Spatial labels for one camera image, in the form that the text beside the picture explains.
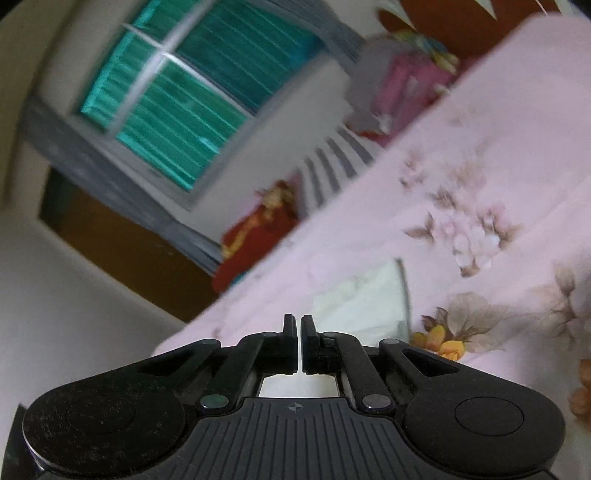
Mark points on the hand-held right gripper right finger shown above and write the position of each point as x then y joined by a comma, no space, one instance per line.
308,344

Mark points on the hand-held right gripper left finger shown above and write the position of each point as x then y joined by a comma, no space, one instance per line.
288,344

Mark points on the white knit sweater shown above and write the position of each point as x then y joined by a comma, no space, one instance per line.
364,300

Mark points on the pink folded clothes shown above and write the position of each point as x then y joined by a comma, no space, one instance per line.
411,78

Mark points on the red patterned pillow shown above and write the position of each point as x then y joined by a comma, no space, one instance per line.
249,244

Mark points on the grey striped cloth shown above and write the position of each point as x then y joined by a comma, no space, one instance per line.
332,166

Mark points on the brown wooden door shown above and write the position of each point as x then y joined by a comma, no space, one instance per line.
115,254

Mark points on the grey curtain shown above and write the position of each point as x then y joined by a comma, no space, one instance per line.
115,184
341,37

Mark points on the window with green glass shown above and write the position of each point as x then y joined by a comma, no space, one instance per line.
184,115

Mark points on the pink floral bed sheet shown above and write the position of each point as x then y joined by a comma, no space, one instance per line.
485,138

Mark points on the grey folded cloth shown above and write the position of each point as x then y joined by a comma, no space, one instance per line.
369,78

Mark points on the colourful patterned cloth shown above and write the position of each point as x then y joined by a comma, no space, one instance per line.
438,50

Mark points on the red and white headboard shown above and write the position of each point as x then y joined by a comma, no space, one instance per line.
438,18

